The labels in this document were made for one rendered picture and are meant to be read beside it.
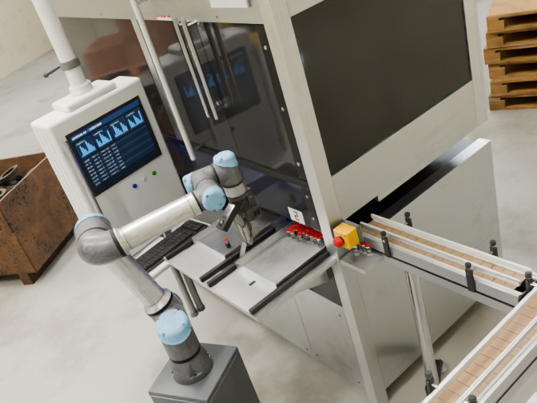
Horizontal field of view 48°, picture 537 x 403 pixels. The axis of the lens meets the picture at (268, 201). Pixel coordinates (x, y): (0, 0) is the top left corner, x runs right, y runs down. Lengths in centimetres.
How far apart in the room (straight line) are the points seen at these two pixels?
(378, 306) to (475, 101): 98
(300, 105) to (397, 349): 130
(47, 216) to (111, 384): 175
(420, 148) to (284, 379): 138
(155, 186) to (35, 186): 203
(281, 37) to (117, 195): 125
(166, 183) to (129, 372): 119
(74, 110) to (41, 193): 225
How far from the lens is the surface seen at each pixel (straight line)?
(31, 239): 479
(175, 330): 208
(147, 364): 364
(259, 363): 332
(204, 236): 274
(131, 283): 212
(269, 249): 251
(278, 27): 195
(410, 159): 251
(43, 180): 496
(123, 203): 290
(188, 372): 217
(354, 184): 229
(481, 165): 293
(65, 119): 271
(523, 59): 509
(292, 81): 201
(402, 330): 282
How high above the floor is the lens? 226
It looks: 29 degrees down
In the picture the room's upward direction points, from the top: 18 degrees counter-clockwise
